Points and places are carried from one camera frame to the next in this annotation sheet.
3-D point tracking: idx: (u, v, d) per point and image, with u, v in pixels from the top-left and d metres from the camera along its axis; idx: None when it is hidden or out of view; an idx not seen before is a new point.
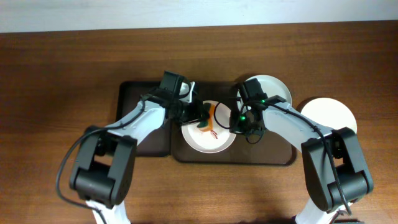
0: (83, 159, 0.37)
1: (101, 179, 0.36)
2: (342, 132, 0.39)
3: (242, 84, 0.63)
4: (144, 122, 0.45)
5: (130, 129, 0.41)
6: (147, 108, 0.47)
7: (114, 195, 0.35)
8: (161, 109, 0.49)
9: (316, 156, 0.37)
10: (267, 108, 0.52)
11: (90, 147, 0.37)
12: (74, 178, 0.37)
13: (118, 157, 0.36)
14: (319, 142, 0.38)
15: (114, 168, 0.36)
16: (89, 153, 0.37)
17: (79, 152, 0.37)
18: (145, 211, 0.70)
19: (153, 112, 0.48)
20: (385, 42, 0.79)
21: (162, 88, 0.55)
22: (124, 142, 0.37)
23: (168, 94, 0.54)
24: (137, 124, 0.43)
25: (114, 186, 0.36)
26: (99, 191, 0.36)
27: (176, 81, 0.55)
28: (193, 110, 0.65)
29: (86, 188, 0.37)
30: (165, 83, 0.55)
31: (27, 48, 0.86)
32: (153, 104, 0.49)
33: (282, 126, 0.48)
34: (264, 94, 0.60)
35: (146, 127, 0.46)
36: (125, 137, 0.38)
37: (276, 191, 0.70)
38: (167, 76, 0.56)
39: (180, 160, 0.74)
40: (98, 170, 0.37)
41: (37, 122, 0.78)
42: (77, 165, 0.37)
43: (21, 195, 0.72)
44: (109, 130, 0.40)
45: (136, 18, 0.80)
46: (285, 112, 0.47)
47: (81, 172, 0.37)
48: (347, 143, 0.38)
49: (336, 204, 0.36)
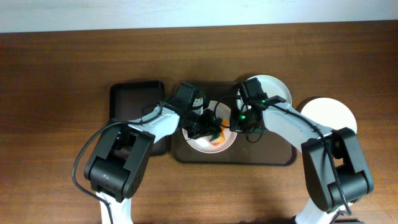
0: (102, 149, 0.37)
1: (115, 171, 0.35)
2: (342, 130, 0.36)
3: (242, 83, 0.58)
4: (160, 124, 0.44)
5: (148, 127, 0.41)
6: (163, 112, 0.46)
7: (126, 188, 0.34)
8: (176, 116, 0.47)
9: (318, 157, 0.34)
10: (267, 109, 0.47)
11: (110, 138, 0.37)
12: (89, 167, 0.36)
13: (134, 150, 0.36)
14: (319, 143, 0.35)
15: (130, 161, 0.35)
16: (109, 144, 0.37)
17: (99, 141, 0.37)
18: (145, 212, 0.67)
19: (169, 117, 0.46)
20: (382, 44, 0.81)
21: (178, 98, 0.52)
22: (143, 136, 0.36)
23: (183, 104, 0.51)
24: (155, 123, 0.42)
25: (128, 179, 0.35)
26: (112, 182, 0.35)
27: (193, 91, 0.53)
28: (204, 120, 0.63)
29: (99, 179, 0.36)
30: (180, 93, 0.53)
31: (24, 48, 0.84)
32: (170, 111, 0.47)
33: (283, 127, 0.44)
34: (265, 93, 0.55)
35: (161, 129, 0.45)
36: (144, 132, 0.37)
37: (278, 191, 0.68)
38: (185, 86, 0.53)
39: (180, 160, 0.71)
40: (114, 162, 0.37)
41: (35, 123, 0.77)
42: (94, 155, 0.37)
43: (18, 198, 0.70)
44: (130, 124, 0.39)
45: (135, 18, 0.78)
46: (285, 112, 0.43)
47: (97, 162, 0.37)
48: (347, 143, 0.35)
49: (336, 205, 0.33)
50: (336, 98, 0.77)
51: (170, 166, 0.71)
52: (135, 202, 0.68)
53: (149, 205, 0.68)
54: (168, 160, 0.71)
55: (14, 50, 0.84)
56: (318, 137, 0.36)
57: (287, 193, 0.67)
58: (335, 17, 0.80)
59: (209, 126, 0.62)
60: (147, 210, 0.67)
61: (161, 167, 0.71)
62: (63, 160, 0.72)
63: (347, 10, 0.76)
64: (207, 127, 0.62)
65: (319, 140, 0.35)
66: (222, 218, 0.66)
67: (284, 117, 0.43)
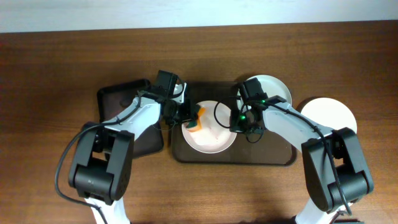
0: (81, 155, 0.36)
1: (101, 175, 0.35)
2: (342, 131, 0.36)
3: (242, 83, 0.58)
4: (140, 118, 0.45)
5: (127, 124, 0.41)
6: (142, 105, 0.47)
7: (114, 189, 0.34)
8: (157, 104, 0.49)
9: (316, 157, 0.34)
10: (267, 109, 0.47)
11: (87, 143, 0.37)
12: (73, 175, 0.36)
13: (115, 152, 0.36)
14: (319, 143, 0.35)
15: (114, 163, 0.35)
16: (88, 149, 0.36)
17: (78, 148, 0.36)
18: (145, 212, 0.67)
19: (148, 109, 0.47)
20: (382, 44, 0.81)
21: (157, 86, 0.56)
22: (121, 136, 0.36)
23: (163, 91, 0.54)
24: (134, 119, 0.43)
25: (114, 181, 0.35)
26: (98, 186, 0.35)
27: (171, 79, 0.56)
28: (185, 111, 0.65)
29: (85, 185, 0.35)
30: (158, 81, 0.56)
31: (23, 48, 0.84)
32: (148, 100, 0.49)
33: (283, 127, 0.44)
34: (265, 93, 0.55)
35: (142, 122, 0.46)
36: (122, 131, 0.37)
37: (278, 191, 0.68)
38: (161, 74, 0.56)
39: (180, 160, 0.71)
40: (97, 166, 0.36)
41: (34, 124, 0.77)
42: (75, 163, 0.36)
43: (18, 199, 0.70)
44: (106, 126, 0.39)
45: (135, 18, 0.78)
46: (285, 112, 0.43)
47: (79, 168, 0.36)
48: (347, 143, 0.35)
49: (336, 205, 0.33)
50: (336, 98, 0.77)
51: (169, 166, 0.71)
52: (135, 202, 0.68)
53: (149, 205, 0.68)
54: (167, 160, 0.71)
55: (14, 50, 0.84)
56: (318, 137, 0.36)
57: (286, 193, 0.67)
58: (335, 17, 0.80)
59: (189, 116, 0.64)
60: (147, 210, 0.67)
61: (161, 167, 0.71)
62: None
63: (346, 10, 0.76)
64: (186, 117, 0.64)
65: (319, 140, 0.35)
66: (222, 218, 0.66)
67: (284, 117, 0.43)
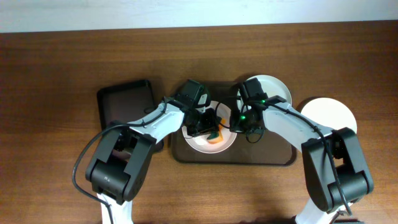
0: (102, 152, 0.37)
1: (117, 173, 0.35)
2: (342, 131, 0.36)
3: (242, 83, 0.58)
4: (163, 124, 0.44)
5: (150, 128, 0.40)
6: (167, 111, 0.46)
7: (127, 191, 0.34)
8: (181, 113, 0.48)
9: (316, 157, 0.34)
10: (266, 109, 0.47)
11: (111, 140, 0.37)
12: (91, 169, 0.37)
13: (135, 154, 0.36)
14: (319, 143, 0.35)
15: (132, 165, 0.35)
16: (109, 147, 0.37)
17: (100, 144, 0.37)
18: (145, 212, 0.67)
19: (173, 116, 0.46)
20: (381, 44, 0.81)
21: (184, 94, 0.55)
22: (144, 140, 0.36)
23: (188, 101, 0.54)
24: (157, 124, 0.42)
25: (129, 182, 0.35)
26: (112, 185, 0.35)
27: (198, 89, 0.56)
28: (206, 120, 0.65)
29: (101, 181, 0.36)
30: (186, 89, 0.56)
31: (24, 48, 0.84)
32: (174, 107, 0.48)
33: (283, 127, 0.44)
34: (265, 94, 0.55)
35: (165, 128, 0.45)
36: (146, 135, 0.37)
37: (278, 191, 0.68)
38: (191, 84, 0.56)
39: (180, 160, 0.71)
40: (115, 165, 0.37)
41: (35, 123, 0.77)
42: (95, 158, 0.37)
43: (18, 198, 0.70)
44: (132, 126, 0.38)
45: (135, 18, 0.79)
46: (285, 112, 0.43)
47: (97, 163, 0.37)
48: (347, 143, 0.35)
49: (336, 205, 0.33)
50: (336, 98, 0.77)
51: (170, 166, 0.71)
52: (135, 202, 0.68)
53: (149, 205, 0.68)
54: (168, 160, 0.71)
55: (15, 50, 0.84)
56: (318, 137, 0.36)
57: (287, 193, 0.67)
58: (334, 17, 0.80)
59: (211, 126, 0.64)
60: (147, 210, 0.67)
61: (161, 167, 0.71)
62: (63, 160, 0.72)
63: (346, 10, 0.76)
64: (208, 127, 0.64)
65: (319, 140, 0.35)
66: (222, 218, 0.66)
67: (284, 117, 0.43)
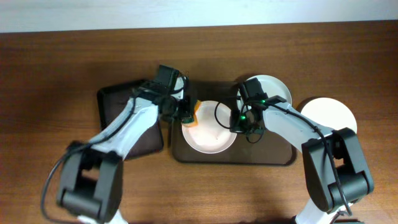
0: (65, 181, 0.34)
1: (87, 200, 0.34)
2: (343, 132, 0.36)
3: (242, 83, 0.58)
4: (132, 127, 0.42)
5: (115, 141, 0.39)
6: (137, 110, 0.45)
7: (102, 214, 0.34)
8: (153, 106, 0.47)
9: (316, 157, 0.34)
10: (267, 109, 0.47)
11: (73, 165, 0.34)
12: (59, 199, 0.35)
13: (102, 177, 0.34)
14: (319, 143, 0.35)
15: (102, 187, 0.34)
16: (72, 174, 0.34)
17: (62, 173, 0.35)
18: (145, 212, 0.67)
19: (143, 113, 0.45)
20: (381, 44, 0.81)
21: (157, 82, 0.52)
22: (107, 160, 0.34)
23: (163, 89, 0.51)
24: (124, 133, 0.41)
25: (101, 207, 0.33)
26: (86, 211, 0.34)
27: (172, 74, 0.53)
28: (183, 108, 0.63)
29: (73, 208, 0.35)
30: (159, 76, 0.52)
31: (23, 48, 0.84)
32: (145, 102, 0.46)
33: (282, 127, 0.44)
34: (265, 94, 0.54)
35: (136, 130, 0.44)
36: (109, 155, 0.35)
37: (278, 191, 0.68)
38: (163, 69, 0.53)
39: (180, 160, 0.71)
40: (83, 189, 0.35)
41: (34, 124, 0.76)
42: (60, 188, 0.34)
43: (18, 199, 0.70)
44: (94, 145, 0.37)
45: (135, 18, 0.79)
46: (285, 112, 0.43)
47: (64, 193, 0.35)
48: (348, 143, 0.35)
49: (336, 204, 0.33)
50: (336, 98, 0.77)
51: (170, 166, 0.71)
52: (135, 202, 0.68)
53: (149, 205, 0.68)
54: (168, 160, 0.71)
55: (14, 50, 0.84)
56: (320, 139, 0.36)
57: (287, 193, 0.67)
58: (335, 17, 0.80)
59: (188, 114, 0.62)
60: (146, 210, 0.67)
61: (161, 167, 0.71)
62: None
63: (346, 10, 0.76)
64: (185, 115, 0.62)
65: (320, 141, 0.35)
66: (222, 218, 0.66)
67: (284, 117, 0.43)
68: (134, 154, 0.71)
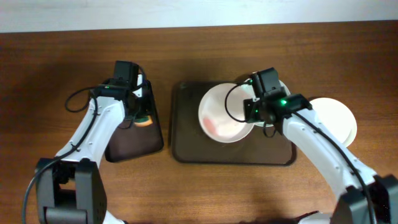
0: (45, 198, 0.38)
1: (73, 211, 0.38)
2: (387, 179, 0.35)
3: (255, 74, 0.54)
4: (99, 127, 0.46)
5: (84, 147, 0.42)
6: (100, 111, 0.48)
7: (91, 221, 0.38)
8: (119, 103, 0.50)
9: (357, 211, 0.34)
10: (286, 114, 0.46)
11: (47, 183, 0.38)
12: (44, 215, 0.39)
13: (81, 188, 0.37)
14: (361, 196, 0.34)
15: (83, 200, 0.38)
16: (49, 191, 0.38)
17: (38, 191, 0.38)
18: (145, 212, 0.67)
19: (109, 112, 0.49)
20: (380, 44, 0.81)
21: (117, 78, 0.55)
22: (80, 170, 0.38)
23: (125, 84, 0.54)
24: (91, 138, 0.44)
25: (87, 214, 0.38)
26: (74, 221, 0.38)
27: (130, 70, 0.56)
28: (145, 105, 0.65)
29: (60, 221, 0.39)
30: (119, 73, 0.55)
31: (23, 48, 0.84)
32: (106, 101, 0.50)
33: (308, 145, 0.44)
34: (284, 91, 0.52)
35: (105, 129, 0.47)
36: (80, 164, 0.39)
37: (278, 191, 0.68)
38: (120, 65, 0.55)
39: (180, 160, 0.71)
40: (66, 201, 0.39)
41: (33, 123, 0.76)
42: (41, 205, 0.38)
43: (17, 198, 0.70)
44: (63, 158, 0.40)
45: (135, 18, 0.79)
46: (313, 130, 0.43)
47: (48, 208, 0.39)
48: (392, 195, 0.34)
49: None
50: (336, 98, 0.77)
51: (169, 166, 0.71)
52: (135, 202, 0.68)
53: (149, 205, 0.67)
54: (167, 160, 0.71)
55: (15, 50, 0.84)
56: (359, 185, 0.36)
57: (286, 193, 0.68)
58: (334, 17, 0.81)
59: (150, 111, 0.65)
60: (146, 210, 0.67)
61: (161, 167, 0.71)
62: None
63: (342, 9, 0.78)
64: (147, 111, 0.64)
65: (359, 190, 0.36)
66: (222, 218, 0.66)
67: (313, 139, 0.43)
68: (134, 154, 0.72)
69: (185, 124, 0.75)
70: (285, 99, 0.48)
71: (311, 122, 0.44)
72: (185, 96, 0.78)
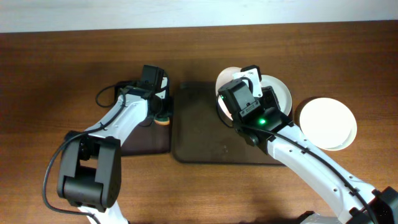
0: (68, 167, 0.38)
1: (90, 183, 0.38)
2: (386, 193, 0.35)
3: (226, 91, 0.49)
4: (128, 116, 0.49)
5: (111, 129, 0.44)
6: (128, 103, 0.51)
7: (105, 196, 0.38)
8: (143, 101, 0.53)
9: None
10: (271, 137, 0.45)
11: (73, 152, 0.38)
12: (62, 185, 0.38)
13: (102, 161, 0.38)
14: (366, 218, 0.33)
15: (102, 172, 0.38)
16: (73, 158, 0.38)
17: (63, 160, 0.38)
18: (145, 212, 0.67)
19: (135, 106, 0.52)
20: (380, 44, 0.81)
21: (144, 81, 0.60)
22: (106, 144, 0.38)
23: (150, 87, 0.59)
24: (119, 122, 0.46)
25: (104, 189, 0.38)
26: (89, 195, 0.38)
27: (156, 73, 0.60)
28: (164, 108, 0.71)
29: (76, 193, 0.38)
30: (145, 76, 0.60)
31: (25, 48, 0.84)
32: (135, 98, 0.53)
33: (299, 167, 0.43)
34: (258, 105, 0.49)
35: (130, 119, 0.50)
36: (107, 139, 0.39)
37: (278, 191, 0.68)
38: (147, 69, 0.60)
39: (178, 158, 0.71)
40: (86, 175, 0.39)
41: (35, 123, 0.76)
42: (63, 173, 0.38)
43: (17, 198, 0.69)
44: (90, 134, 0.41)
45: (136, 18, 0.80)
46: (302, 152, 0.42)
47: (66, 179, 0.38)
48: (394, 208, 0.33)
49: None
50: (336, 98, 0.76)
51: (170, 166, 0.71)
52: (135, 202, 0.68)
53: (149, 206, 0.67)
54: (168, 160, 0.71)
55: (15, 50, 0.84)
56: (361, 205, 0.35)
57: (287, 193, 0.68)
58: (333, 17, 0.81)
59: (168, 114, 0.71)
60: (147, 210, 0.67)
61: (161, 167, 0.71)
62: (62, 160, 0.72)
63: (341, 10, 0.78)
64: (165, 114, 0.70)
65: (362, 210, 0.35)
66: (222, 219, 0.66)
67: (303, 160, 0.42)
68: (140, 151, 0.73)
69: (185, 124, 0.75)
70: (263, 118, 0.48)
71: (297, 142, 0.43)
72: (185, 96, 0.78)
